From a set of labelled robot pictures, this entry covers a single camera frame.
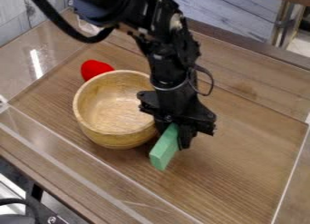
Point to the wooden chair frame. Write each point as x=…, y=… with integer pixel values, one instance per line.
x=289, y=18

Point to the green stick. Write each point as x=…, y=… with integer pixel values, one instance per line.
x=164, y=148

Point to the red plush heart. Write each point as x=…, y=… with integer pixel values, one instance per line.
x=93, y=68

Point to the brown wooden bowl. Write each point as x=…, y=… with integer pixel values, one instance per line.
x=105, y=110

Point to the clear acrylic corner bracket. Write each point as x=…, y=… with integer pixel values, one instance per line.
x=88, y=28

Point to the clear acrylic tray wall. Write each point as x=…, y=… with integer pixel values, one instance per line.
x=103, y=196

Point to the black table leg bracket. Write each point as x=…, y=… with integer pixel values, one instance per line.
x=45, y=215

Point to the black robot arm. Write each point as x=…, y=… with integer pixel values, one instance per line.
x=156, y=24

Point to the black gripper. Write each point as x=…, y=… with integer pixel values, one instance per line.
x=178, y=106

